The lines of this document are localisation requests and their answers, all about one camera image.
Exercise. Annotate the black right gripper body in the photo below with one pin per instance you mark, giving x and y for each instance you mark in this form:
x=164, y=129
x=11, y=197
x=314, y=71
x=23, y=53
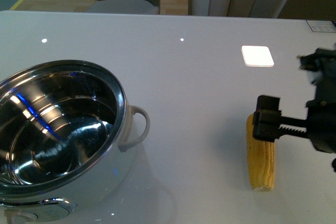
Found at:
x=319, y=126

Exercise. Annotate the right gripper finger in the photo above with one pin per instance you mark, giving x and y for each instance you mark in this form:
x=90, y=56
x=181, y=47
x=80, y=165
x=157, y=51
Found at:
x=266, y=125
x=265, y=102

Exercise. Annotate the yellow corn cob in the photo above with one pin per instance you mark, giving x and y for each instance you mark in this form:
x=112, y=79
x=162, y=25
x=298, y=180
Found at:
x=260, y=160

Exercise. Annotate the stainless steel cooking pot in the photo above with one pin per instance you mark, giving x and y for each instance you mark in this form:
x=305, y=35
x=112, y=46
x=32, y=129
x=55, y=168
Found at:
x=68, y=138

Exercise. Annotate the table label sticker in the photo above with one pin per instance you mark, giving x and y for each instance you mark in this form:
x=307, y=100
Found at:
x=326, y=26

